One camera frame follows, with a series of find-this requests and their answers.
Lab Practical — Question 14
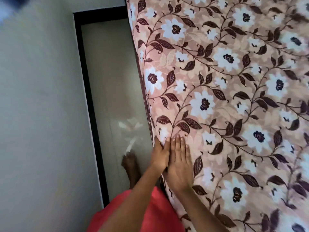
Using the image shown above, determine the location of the person's right hand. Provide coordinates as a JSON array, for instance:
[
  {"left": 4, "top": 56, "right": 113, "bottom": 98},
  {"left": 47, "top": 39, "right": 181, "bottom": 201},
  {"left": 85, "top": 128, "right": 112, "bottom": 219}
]
[{"left": 162, "top": 135, "right": 195, "bottom": 194}]

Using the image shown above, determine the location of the person's left hand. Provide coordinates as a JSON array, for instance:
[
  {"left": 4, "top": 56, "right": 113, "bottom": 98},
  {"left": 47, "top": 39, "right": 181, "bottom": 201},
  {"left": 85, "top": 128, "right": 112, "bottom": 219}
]
[{"left": 148, "top": 136, "right": 171, "bottom": 173}]

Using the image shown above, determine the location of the pink floral bed sheet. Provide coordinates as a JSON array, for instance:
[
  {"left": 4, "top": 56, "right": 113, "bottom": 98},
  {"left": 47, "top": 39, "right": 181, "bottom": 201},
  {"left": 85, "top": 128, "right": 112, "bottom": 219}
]
[{"left": 124, "top": 0, "right": 309, "bottom": 232}]

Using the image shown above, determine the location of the person's right forearm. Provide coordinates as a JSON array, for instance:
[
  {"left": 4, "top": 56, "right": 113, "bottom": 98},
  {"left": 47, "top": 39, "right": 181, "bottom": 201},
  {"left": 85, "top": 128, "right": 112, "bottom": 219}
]
[{"left": 176, "top": 186, "right": 230, "bottom": 232}]

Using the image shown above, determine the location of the person's left forearm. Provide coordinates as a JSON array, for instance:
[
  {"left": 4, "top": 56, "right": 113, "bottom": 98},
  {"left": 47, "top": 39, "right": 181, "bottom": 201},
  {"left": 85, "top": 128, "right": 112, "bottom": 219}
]
[{"left": 98, "top": 166, "right": 162, "bottom": 232}]

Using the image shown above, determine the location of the person's left foot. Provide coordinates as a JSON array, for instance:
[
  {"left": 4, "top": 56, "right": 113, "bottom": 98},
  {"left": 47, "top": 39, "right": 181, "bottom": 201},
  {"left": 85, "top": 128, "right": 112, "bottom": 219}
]
[{"left": 120, "top": 152, "right": 142, "bottom": 190}]

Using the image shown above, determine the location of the person's pink garment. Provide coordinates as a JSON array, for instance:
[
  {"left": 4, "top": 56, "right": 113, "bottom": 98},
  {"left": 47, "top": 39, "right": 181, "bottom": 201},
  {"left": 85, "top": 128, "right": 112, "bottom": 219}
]
[{"left": 87, "top": 186, "right": 186, "bottom": 232}]

